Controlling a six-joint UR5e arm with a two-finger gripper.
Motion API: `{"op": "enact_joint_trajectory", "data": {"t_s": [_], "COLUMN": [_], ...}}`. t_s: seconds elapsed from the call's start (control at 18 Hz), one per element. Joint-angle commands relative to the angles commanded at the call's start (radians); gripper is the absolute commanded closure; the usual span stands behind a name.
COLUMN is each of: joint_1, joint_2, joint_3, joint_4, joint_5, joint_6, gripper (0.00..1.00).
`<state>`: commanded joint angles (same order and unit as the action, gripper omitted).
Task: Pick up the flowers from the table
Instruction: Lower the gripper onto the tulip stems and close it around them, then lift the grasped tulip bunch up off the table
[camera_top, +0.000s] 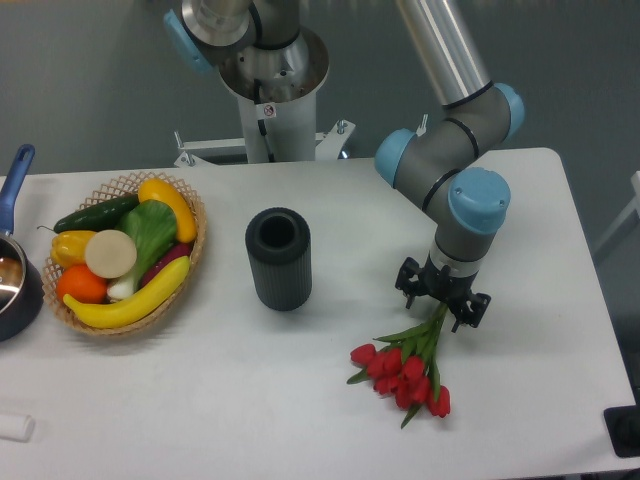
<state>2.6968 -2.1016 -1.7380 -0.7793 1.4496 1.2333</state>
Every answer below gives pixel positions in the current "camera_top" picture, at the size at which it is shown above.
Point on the dark grey ribbed vase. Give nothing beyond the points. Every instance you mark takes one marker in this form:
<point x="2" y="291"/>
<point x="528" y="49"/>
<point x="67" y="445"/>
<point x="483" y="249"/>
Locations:
<point x="278" y="244"/>

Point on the beige round disc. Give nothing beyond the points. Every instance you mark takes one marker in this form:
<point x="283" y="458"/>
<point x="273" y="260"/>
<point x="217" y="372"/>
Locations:
<point x="110" y="254"/>

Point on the green bok choy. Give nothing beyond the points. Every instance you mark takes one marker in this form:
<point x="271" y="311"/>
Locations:
<point x="152" y="227"/>

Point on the purple eggplant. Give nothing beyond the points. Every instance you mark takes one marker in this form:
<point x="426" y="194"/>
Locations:
<point x="176" y="251"/>

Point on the yellow banana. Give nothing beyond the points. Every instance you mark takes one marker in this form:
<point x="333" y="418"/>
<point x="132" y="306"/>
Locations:
<point x="134" y="308"/>

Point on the yellow bell pepper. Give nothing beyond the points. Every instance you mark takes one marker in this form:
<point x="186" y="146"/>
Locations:
<point x="68" y="248"/>

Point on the orange fruit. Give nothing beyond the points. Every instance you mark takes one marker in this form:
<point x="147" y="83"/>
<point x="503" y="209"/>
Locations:
<point x="82" y="284"/>

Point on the white cylinder object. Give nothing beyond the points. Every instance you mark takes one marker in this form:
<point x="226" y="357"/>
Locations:
<point x="16" y="427"/>

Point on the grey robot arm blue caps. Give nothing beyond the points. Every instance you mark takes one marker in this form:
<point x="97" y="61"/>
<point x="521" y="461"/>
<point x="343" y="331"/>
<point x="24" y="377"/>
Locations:
<point x="436" y="171"/>

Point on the green cucumber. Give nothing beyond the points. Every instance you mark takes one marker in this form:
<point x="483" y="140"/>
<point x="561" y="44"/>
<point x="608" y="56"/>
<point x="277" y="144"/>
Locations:
<point x="97" y="217"/>

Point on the woven wicker basket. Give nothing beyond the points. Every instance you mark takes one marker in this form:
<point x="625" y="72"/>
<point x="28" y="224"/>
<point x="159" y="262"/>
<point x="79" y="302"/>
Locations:
<point x="118" y="187"/>

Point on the white chair frame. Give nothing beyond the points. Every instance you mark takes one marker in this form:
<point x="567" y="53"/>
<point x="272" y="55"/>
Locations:
<point x="620" y="227"/>

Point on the red tulip bouquet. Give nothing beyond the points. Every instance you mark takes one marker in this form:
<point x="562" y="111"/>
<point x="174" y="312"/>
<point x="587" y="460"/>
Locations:
<point x="403" y="366"/>

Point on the black device at table edge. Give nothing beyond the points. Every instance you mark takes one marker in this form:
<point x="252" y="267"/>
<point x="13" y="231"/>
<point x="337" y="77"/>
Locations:
<point x="623" y="429"/>

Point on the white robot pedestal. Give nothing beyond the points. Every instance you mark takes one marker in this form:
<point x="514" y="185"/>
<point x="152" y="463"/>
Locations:
<point x="276" y="93"/>

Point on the blue handled saucepan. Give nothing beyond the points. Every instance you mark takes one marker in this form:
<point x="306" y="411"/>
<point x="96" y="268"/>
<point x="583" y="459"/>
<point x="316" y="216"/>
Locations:
<point x="21" y="285"/>

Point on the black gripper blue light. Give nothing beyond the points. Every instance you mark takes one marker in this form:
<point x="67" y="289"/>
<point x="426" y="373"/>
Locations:
<point x="467" y="307"/>

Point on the yellow squash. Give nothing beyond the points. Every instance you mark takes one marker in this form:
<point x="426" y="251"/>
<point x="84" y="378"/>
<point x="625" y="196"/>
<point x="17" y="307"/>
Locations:
<point x="164" y="192"/>

